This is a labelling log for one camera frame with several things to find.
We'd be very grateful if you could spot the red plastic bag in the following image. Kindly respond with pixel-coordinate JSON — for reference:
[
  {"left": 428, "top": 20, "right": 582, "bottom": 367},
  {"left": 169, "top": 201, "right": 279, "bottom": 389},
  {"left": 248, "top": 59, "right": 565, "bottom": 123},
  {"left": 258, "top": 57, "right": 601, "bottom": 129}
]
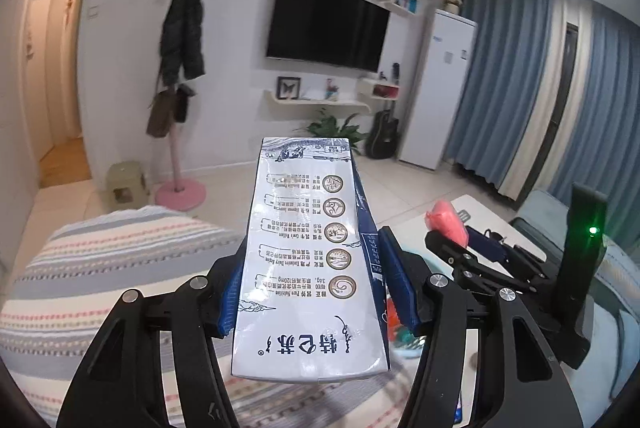
[{"left": 425, "top": 201, "right": 471, "bottom": 249}]

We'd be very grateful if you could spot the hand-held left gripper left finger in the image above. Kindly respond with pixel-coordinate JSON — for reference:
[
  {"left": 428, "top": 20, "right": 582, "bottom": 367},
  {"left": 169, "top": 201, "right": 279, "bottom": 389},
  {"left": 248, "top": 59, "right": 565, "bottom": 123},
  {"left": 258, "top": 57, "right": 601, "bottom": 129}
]
[{"left": 65, "top": 253, "right": 246, "bottom": 428}]

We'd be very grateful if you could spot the small dark hanging pouch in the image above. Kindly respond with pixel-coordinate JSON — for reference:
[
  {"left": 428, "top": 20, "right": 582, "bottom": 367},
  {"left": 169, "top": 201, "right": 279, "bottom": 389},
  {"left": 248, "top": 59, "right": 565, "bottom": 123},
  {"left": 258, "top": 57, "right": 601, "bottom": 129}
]
[{"left": 174, "top": 83, "right": 197, "bottom": 123}]

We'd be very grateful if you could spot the white refrigerator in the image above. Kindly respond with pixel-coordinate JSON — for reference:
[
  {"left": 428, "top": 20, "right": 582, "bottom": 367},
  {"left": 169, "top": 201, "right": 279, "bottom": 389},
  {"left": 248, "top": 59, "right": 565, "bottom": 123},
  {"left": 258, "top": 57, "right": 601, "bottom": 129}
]
[{"left": 397, "top": 8, "right": 478, "bottom": 171}]

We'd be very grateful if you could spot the small white corner shelf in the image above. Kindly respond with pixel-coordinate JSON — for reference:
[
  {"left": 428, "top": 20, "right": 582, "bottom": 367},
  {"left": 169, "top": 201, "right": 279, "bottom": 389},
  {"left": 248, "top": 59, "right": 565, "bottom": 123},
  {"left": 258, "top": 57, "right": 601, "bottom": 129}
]
[{"left": 357, "top": 76, "right": 403, "bottom": 109}]

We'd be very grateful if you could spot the blue curtain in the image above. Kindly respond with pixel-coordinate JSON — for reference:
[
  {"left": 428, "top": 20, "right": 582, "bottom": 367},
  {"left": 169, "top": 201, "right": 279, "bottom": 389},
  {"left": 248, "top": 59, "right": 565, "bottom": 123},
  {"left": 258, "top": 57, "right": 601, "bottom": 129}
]
[{"left": 442, "top": 0, "right": 640, "bottom": 229}]

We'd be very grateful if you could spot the framed butterfly picture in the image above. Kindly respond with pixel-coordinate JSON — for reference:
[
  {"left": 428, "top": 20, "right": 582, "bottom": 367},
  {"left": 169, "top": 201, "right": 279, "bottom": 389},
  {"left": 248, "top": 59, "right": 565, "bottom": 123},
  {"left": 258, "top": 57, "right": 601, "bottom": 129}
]
[{"left": 276, "top": 76, "right": 302, "bottom": 102}]

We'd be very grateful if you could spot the blue and white milk carton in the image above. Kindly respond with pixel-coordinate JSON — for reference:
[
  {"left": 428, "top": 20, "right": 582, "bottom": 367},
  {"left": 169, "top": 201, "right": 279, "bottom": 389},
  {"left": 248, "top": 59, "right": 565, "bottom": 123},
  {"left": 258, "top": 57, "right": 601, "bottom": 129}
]
[{"left": 230, "top": 137, "right": 393, "bottom": 381}]

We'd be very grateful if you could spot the brown hanging bag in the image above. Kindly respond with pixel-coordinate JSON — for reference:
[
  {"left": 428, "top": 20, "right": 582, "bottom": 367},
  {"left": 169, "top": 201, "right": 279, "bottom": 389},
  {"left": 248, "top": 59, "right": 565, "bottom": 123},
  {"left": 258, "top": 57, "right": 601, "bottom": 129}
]
[{"left": 146, "top": 76, "right": 176, "bottom": 139}]

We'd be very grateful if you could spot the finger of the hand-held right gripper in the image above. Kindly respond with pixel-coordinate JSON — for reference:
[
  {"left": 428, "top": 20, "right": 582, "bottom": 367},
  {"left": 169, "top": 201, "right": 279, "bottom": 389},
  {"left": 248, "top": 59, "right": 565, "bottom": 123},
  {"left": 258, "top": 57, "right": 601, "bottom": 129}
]
[
  {"left": 467, "top": 228, "right": 556, "bottom": 283},
  {"left": 425, "top": 231, "right": 526, "bottom": 296}
]

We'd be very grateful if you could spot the beige plastic stool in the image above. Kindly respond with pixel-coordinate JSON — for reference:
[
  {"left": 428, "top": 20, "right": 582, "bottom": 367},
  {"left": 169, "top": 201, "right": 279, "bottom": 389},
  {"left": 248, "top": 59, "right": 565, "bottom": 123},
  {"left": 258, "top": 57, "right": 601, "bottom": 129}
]
[{"left": 106, "top": 161, "right": 151, "bottom": 211}]

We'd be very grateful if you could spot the striped woven blanket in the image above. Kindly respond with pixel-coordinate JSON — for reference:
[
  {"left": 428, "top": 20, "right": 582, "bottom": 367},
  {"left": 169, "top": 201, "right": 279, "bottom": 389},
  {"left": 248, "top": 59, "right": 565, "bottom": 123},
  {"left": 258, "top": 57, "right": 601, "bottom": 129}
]
[{"left": 0, "top": 205, "right": 426, "bottom": 428}]

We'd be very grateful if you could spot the black guitar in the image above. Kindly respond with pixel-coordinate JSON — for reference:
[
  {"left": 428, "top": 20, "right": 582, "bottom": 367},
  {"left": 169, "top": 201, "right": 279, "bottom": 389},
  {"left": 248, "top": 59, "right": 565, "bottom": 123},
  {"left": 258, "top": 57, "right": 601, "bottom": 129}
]
[{"left": 365, "top": 101, "right": 401, "bottom": 160}]

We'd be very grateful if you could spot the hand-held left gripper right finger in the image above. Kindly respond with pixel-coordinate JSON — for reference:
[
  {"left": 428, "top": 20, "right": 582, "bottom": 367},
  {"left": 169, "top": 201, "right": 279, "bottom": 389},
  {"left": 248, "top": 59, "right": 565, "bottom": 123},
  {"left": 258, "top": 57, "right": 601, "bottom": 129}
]
[{"left": 377, "top": 225, "right": 583, "bottom": 428}]

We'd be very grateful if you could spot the green potted plant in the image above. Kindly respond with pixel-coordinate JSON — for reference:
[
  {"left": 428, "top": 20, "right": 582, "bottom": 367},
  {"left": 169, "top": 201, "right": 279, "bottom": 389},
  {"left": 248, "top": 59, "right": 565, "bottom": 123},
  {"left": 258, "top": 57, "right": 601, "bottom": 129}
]
[{"left": 306, "top": 108, "right": 368, "bottom": 154}]

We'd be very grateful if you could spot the low white wall shelf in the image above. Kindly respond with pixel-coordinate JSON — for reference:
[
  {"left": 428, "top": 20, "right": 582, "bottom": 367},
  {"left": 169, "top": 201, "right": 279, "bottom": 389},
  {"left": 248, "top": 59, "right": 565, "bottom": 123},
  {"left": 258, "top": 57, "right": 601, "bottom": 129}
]
[{"left": 265, "top": 88, "right": 373, "bottom": 114}]

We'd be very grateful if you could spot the pink coat rack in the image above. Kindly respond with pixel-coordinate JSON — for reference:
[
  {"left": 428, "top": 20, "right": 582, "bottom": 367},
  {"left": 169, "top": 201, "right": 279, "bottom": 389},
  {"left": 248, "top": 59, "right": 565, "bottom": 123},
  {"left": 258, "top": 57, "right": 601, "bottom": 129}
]
[{"left": 152, "top": 0, "right": 236, "bottom": 211}]

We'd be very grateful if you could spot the black wall television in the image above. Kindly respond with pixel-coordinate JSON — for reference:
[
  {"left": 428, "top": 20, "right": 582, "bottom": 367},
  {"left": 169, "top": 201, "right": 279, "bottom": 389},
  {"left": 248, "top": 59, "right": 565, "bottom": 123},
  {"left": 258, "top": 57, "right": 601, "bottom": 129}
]
[{"left": 265, "top": 0, "right": 391, "bottom": 73}]

